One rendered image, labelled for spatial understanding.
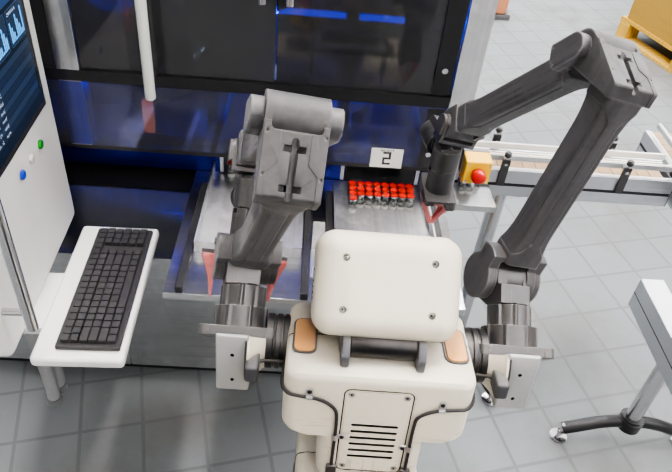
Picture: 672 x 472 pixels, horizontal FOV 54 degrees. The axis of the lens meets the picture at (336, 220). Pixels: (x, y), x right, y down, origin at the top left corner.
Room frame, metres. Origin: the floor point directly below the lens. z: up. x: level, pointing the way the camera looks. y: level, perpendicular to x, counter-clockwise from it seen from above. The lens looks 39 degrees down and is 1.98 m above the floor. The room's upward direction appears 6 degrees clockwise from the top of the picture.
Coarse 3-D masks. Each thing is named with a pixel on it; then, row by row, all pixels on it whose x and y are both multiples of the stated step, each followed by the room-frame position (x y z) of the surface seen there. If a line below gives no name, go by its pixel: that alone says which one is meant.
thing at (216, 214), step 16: (224, 176) 1.48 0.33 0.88; (208, 192) 1.38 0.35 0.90; (224, 192) 1.41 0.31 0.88; (208, 208) 1.34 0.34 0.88; (224, 208) 1.34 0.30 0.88; (208, 224) 1.27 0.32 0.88; (224, 224) 1.28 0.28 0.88; (208, 240) 1.21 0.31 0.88; (288, 240) 1.24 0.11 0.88; (288, 256) 1.18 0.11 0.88
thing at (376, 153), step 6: (372, 150) 1.45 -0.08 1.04; (378, 150) 1.46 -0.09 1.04; (384, 150) 1.46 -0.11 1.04; (390, 150) 1.46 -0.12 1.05; (396, 150) 1.46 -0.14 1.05; (402, 150) 1.46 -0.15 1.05; (372, 156) 1.45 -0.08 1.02; (378, 156) 1.46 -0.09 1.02; (384, 156) 1.46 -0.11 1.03; (396, 156) 1.46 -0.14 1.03; (402, 156) 1.46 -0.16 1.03; (372, 162) 1.46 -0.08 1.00; (378, 162) 1.46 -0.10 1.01; (384, 162) 1.46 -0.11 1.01; (390, 162) 1.46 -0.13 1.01; (396, 162) 1.46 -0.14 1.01
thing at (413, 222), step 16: (336, 192) 1.47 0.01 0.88; (336, 208) 1.40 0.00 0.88; (416, 208) 1.43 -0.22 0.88; (336, 224) 1.33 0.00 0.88; (352, 224) 1.34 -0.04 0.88; (368, 224) 1.34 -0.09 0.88; (384, 224) 1.35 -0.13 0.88; (400, 224) 1.36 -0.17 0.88; (416, 224) 1.36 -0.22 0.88; (432, 224) 1.33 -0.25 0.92
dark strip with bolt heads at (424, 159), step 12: (456, 0) 1.47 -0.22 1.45; (468, 0) 1.47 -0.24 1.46; (456, 12) 1.47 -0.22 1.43; (444, 24) 1.47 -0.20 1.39; (456, 24) 1.47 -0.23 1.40; (444, 36) 1.47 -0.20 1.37; (456, 36) 1.47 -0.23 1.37; (444, 48) 1.47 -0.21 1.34; (456, 48) 1.47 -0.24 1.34; (444, 60) 1.47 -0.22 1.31; (456, 60) 1.47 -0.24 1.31; (444, 72) 1.47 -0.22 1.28; (432, 84) 1.47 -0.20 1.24; (444, 84) 1.47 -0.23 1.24; (420, 156) 1.47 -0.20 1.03
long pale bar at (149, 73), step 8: (136, 0) 1.34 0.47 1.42; (144, 0) 1.35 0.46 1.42; (136, 8) 1.35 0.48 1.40; (144, 8) 1.35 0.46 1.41; (136, 16) 1.35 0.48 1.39; (144, 16) 1.35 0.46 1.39; (144, 24) 1.35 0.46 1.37; (144, 32) 1.35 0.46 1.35; (144, 40) 1.34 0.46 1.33; (144, 48) 1.34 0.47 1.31; (144, 56) 1.34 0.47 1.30; (144, 64) 1.34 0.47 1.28; (152, 64) 1.36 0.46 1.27; (144, 72) 1.34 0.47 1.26; (152, 72) 1.35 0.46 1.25; (144, 80) 1.35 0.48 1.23; (152, 80) 1.35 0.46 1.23; (144, 88) 1.35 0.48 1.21; (152, 88) 1.35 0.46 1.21; (152, 96) 1.35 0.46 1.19
